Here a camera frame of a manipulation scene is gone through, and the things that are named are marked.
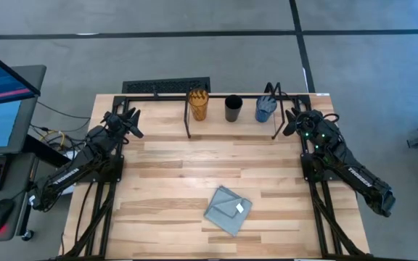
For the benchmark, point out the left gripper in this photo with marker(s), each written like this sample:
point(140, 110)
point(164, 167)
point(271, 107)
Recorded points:
point(116, 127)

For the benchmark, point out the grey folded waffle cloth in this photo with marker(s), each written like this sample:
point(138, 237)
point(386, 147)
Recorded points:
point(223, 217)

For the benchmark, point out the black desk caster wheel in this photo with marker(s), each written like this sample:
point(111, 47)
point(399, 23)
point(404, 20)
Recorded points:
point(28, 235)

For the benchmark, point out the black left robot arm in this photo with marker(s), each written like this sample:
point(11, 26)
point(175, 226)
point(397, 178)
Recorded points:
point(67, 175)

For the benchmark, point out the amber faceted plastic cup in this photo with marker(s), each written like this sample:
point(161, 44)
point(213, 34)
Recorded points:
point(199, 108)

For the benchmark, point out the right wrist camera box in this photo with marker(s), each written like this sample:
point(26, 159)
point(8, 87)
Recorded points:
point(306, 122)

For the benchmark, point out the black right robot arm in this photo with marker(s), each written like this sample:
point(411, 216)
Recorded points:
point(361, 177)

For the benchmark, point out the blue faceted plastic cup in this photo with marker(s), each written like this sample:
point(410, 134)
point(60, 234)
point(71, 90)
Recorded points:
point(265, 110)

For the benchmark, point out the black plastic cup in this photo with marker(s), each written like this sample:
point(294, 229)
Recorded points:
point(233, 112)

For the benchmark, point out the black floor vent grate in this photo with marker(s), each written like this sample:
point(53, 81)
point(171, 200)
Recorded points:
point(165, 86)

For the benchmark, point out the grey side desk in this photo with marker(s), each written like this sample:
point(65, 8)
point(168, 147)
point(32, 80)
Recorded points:
point(31, 78)

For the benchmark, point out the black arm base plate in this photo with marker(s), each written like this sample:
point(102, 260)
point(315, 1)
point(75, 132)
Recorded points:
point(305, 174)
point(116, 174)

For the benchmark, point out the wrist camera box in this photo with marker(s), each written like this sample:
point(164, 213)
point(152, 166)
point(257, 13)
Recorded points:
point(306, 122)
point(114, 122)

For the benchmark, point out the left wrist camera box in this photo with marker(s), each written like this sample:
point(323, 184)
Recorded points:
point(114, 122)

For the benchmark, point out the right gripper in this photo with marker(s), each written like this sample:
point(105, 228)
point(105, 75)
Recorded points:
point(310, 127)

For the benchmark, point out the black-framed wooden shelf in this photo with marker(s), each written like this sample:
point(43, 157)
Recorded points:
point(212, 127)

